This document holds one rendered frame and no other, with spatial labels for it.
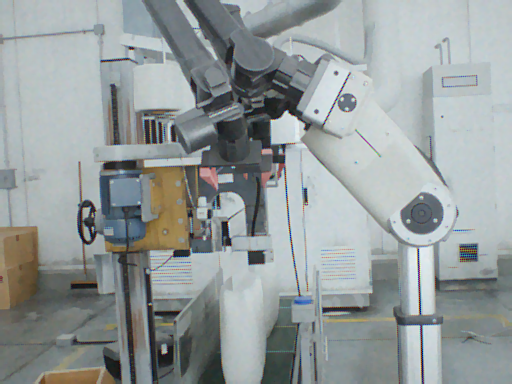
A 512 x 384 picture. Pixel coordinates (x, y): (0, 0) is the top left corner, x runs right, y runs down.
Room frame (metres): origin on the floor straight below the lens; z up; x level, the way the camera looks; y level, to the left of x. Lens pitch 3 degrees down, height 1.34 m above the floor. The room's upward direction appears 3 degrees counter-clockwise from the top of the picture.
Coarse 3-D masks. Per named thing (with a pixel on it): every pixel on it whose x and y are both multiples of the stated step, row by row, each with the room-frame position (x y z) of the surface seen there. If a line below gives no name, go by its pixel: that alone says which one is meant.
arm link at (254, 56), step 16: (192, 0) 1.12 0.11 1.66; (208, 0) 1.12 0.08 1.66; (208, 16) 1.10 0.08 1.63; (224, 16) 1.11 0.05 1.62; (208, 32) 1.12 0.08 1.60; (224, 32) 1.09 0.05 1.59; (240, 32) 1.06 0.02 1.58; (224, 48) 1.08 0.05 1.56; (240, 48) 1.04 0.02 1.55; (256, 48) 1.05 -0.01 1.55; (272, 48) 1.05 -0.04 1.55; (240, 64) 1.03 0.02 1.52; (256, 64) 1.03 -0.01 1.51; (240, 96) 1.12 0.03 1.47; (256, 96) 1.12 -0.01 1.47
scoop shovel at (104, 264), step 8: (96, 256) 5.96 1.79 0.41; (104, 256) 6.00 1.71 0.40; (96, 264) 5.96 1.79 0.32; (104, 264) 6.02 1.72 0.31; (112, 264) 5.97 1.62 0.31; (96, 272) 5.94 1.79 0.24; (104, 272) 6.00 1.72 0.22; (112, 272) 5.99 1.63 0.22; (104, 280) 5.98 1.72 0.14; (112, 280) 5.97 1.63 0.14; (104, 288) 5.96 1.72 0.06; (112, 288) 5.95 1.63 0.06
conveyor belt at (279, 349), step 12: (288, 300) 3.77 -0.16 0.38; (288, 312) 3.47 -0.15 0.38; (276, 324) 3.22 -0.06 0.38; (288, 324) 3.21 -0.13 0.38; (276, 336) 3.00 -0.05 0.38; (288, 336) 2.98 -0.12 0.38; (276, 348) 2.80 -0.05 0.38; (288, 348) 2.79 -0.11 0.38; (216, 360) 2.67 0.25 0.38; (276, 360) 2.62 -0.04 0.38; (288, 360) 2.62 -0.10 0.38; (216, 372) 2.51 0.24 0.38; (264, 372) 2.48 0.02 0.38; (276, 372) 2.47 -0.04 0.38; (288, 372) 2.46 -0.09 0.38
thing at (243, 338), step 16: (240, 256) 2.46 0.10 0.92; (240, 272) 2.43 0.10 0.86; (224, 288) 2.34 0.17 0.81; (240, 288) 2.29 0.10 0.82; (256, 288) 2.40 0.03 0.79; (224, 304) 2.28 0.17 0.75; (240, 304) 2.28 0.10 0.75; (256, 304) 2.35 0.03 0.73; (224, 320) 2.29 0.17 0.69; (240, 320) 2.27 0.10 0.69; (256, 320) 2.30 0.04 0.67; (224, 336) 2.29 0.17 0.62; (240, 336) 2.27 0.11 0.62; (256, 336) 2.29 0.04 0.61; (224, 352) 2.29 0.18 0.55; (240, 352) 2.27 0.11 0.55; (256, 352) 2.29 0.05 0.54; (224, 368) 2.30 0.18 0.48; (240, 368) 2.27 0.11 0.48; (256, 368) 2.30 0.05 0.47
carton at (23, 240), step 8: (0, 232) 6.00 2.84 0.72; (8, 232) 5.97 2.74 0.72; (16, 232) 5.93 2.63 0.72; (24, 232) 5.90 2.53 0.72; (32, 232) 5.99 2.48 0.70; (0, 240) 5.52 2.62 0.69; (8, 240) 5.61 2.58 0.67; (16, 240) 5.73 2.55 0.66; (24, 240) 5.85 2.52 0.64; (32, 240) 5.98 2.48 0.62; (0, 248) 5.51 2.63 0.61; (8, 248) 5.60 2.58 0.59; (16, 248) 5.72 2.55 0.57; (24, 248) 5.84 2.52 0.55; (32, 248) 5.97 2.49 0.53; (0, 256) 5.52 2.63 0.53; (8, 256) 5.59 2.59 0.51; (16, 256) 5.71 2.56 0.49; (24, 256) 5.83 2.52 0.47; (32, 256) 5.96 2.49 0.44; (0, 264) 5.52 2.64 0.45; (8, 264) 5.58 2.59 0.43; (16, 264) 5.70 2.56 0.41
